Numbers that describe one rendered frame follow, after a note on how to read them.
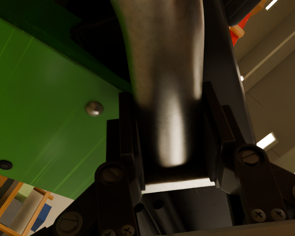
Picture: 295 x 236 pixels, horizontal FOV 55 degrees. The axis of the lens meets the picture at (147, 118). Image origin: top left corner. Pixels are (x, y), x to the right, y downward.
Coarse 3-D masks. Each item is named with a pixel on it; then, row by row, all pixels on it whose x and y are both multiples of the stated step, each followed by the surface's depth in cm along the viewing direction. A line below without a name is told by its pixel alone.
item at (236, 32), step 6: (264, 0) 375; (258, 6) 368; (252, 12) 379; (246, 18) 356; (240, 24) 349; (234, 30) 339; (240, 30) 338; (234, 36) 341; (240, 36) 341; (234, 42) 339
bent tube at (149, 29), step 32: (128, 0) 8; (160, 0) 8; (192, 0) 9; (128, 32) 10; (160, 32) 9; (192, 32) 9; (128, 64) 11; (160, 64) 10; (192, 64) 10; (160, 96) 11; (192, 96) 11; (160, 128) 12; (192, 128) 12; (160, 160) 13; (192, 160) 14
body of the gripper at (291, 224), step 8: (248, 224) 8; (256, 224) 8; (264, 224) 8; (272, 224) 8; (280, 224) 8; (288, 224) 8; (184, 232) 8; (192, 232) 8; (200, 232) 8; (208, 232) 8; (216, 232) 8; (224, 232) 8; (232, 232) 8; (240, 232) 8; (248, 232) 8; (256, 232) 8; (264, 232) 8; (272, 232) 8; (280, 232) 8; (288, 232) 8
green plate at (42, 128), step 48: (0, 0) 16; (48, 0) 20; (0, 48) 14; (48, 48) 14; (0, 96) 16; (48, 96) 16; (96, 96) 16; (0, 144) 18; (48, 144) 19; (96, 144) 19
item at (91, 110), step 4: (88, 104) 17; (92, 104) 17; (96, 104) 17; (100, 104) 17; (88, 108) 17; (92, 108) 17; (96, 108) 17; (100, 108) 17; (88, 112) 17; (92, 112) 17; (96, 112) 17; (100, 112) 17
